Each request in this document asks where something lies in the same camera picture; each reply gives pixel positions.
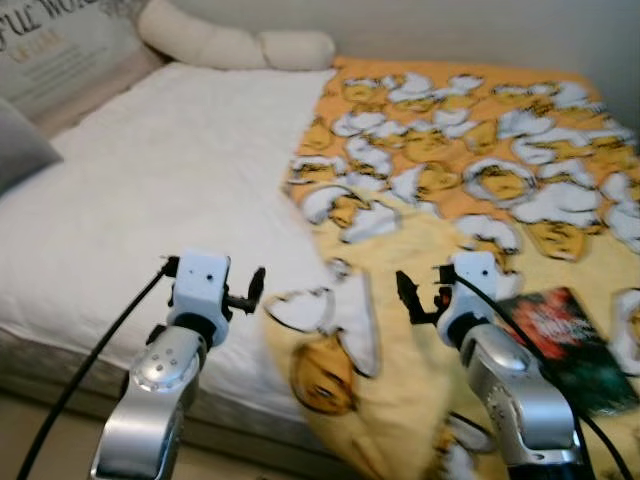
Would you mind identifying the dark red green book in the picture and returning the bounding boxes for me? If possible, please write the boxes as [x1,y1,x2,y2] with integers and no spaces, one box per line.
[499,287,632,417]

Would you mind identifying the grey plush pillow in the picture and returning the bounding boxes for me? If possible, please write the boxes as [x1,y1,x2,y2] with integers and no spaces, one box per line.
[0,97,64,199]

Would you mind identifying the yellow cartoon print blanket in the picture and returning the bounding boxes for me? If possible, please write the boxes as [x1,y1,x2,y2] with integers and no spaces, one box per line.
[262,57,640,480]

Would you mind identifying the white quilted mattress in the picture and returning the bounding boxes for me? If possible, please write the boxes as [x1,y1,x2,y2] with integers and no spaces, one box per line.
[0,62,342,403]

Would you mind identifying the cream twisted bolster cushion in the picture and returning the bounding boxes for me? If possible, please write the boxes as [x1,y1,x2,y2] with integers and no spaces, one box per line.
[137,0,337,72]

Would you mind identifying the grey printed headboard cushion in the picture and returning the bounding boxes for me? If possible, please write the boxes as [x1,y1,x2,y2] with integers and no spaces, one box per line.
[0,0,167,137]

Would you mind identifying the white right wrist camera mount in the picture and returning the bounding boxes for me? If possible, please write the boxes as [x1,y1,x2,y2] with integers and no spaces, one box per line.
[437,250,502,347]

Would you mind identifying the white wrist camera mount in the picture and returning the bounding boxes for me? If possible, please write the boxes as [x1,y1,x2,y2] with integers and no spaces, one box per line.
[437,250,502,347]
[165,250,233,332]

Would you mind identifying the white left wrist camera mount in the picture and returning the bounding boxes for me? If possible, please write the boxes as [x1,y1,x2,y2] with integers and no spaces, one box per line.
[165,250,233,332]

